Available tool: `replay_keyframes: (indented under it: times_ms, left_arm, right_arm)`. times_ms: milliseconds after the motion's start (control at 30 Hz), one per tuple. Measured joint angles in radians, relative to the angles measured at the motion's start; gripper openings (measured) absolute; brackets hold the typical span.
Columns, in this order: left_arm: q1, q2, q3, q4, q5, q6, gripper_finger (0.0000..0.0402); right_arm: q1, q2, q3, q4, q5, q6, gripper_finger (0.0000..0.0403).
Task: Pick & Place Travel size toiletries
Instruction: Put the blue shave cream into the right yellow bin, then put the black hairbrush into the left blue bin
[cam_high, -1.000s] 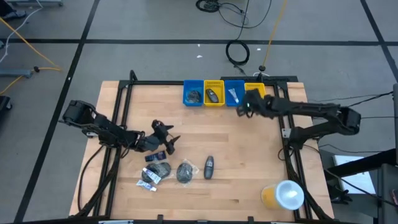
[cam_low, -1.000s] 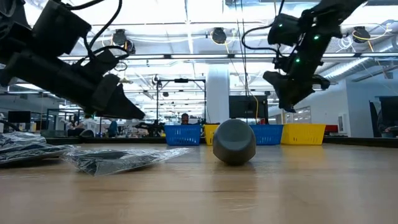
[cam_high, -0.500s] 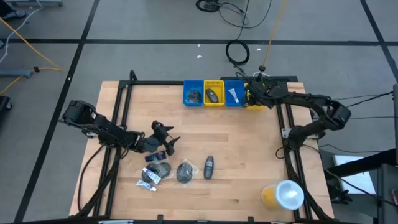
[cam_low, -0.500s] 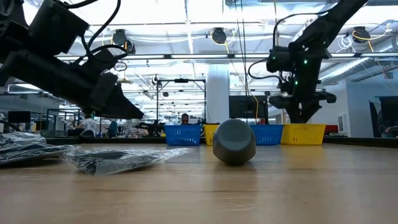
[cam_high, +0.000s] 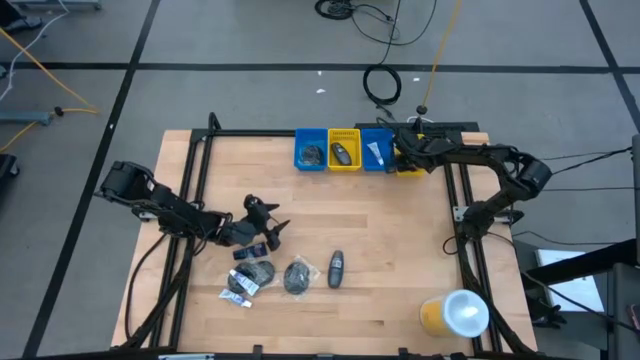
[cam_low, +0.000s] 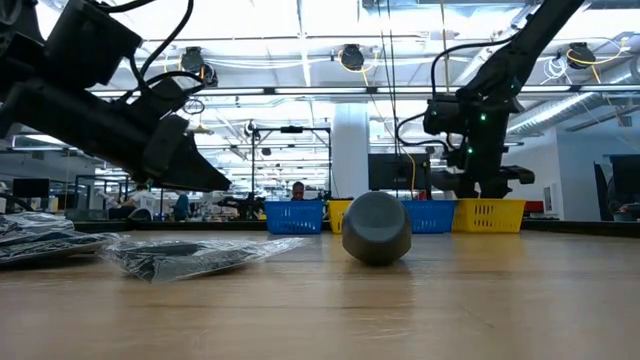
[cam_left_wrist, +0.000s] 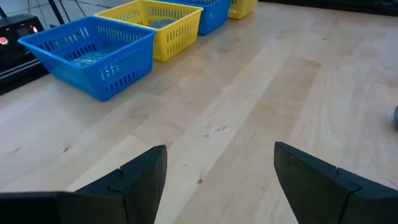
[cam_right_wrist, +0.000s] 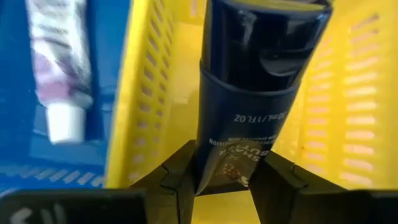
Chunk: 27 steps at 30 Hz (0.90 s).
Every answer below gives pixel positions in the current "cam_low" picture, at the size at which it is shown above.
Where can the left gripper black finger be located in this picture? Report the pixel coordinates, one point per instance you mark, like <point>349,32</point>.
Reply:
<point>195,175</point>

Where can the dark grey travel bottle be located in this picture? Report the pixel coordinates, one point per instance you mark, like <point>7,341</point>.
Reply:
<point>376,230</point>

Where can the background black robot arm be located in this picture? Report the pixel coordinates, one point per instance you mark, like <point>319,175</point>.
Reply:
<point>245,205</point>

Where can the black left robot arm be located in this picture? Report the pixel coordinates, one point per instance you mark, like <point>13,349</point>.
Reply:
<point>15,30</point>

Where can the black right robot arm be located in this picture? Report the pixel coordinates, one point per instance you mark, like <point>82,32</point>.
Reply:
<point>525,45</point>

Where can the yellow plastic basket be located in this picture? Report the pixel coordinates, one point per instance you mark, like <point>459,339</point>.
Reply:
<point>487,215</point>
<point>337,215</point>

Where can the person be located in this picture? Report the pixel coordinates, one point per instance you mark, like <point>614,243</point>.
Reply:
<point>142,202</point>
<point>298,191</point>
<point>181,207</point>

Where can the red box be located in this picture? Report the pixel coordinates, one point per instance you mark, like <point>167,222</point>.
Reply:
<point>534,206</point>

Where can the blue plastic basket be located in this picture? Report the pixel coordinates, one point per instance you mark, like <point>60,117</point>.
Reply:
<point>430,216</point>
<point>294,217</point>

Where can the black monitor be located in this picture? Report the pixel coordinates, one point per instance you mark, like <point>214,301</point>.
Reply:
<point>397,172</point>
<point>31,188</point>
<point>625,180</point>

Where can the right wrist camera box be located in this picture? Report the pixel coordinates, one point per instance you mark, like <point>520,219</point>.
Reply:
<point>442,116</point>

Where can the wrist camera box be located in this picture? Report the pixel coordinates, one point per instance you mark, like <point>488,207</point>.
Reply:
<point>442,116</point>
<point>90,40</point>

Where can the white wall box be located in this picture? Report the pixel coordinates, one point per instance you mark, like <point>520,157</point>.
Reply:
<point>551,200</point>

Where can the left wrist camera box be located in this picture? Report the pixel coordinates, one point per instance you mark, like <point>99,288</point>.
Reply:
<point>90,40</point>

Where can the silver ceiling duct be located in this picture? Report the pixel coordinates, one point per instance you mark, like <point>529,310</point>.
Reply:
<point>565,110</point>

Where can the black background metal frame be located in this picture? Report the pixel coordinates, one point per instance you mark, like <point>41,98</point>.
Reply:
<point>291,129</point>

